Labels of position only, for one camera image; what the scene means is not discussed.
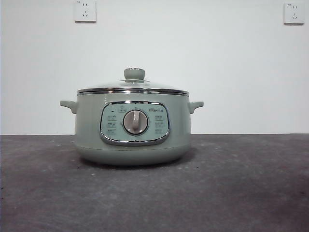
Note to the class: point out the glass lid with green knob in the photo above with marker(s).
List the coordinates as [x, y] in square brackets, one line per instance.
[134, 73]

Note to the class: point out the white wall socket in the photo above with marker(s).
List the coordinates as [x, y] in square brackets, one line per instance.
[293, 14]
[85, 10]

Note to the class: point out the sage green electric pot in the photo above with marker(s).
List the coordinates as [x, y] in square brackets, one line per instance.
[91, 135]

